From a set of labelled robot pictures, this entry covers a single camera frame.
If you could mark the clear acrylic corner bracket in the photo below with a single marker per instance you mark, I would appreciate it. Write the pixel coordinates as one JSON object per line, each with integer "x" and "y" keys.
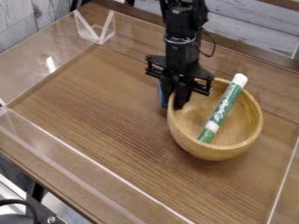
{"x": 97, "y": 33}

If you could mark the black metal table frame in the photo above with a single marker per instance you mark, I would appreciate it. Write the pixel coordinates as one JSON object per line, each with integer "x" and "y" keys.
{"x": 22, "y": 198}

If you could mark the blue rectangular block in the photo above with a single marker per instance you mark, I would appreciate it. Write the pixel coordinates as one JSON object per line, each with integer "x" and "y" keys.
{"x": 163, "y": 102}

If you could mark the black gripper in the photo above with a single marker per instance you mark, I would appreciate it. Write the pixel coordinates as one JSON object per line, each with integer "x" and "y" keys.
{"x": 179, "y": 71}

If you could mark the green white Expo marker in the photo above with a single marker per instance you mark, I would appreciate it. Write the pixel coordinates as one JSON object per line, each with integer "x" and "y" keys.
{"x": 222, "y": 110}

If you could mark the brown wooden bowl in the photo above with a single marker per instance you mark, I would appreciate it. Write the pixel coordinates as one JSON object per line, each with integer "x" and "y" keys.
{"x": 239, "y": 129}

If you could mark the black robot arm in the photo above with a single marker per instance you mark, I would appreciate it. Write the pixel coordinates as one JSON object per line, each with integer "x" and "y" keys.
{"x": 185, "y": 16}

